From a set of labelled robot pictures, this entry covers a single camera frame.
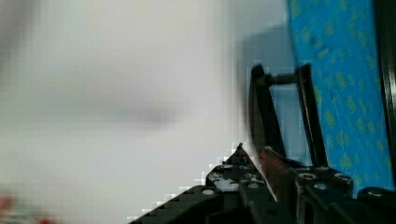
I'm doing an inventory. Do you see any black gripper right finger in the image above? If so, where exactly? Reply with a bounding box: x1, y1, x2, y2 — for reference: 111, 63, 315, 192
260, 146, 353, 224

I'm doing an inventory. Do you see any silver toaster oven blue door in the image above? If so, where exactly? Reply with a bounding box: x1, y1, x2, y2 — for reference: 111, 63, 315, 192
247, 0, 396, 200

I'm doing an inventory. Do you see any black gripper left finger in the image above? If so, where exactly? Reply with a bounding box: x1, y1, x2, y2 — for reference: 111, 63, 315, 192
202, 143, 276, 203

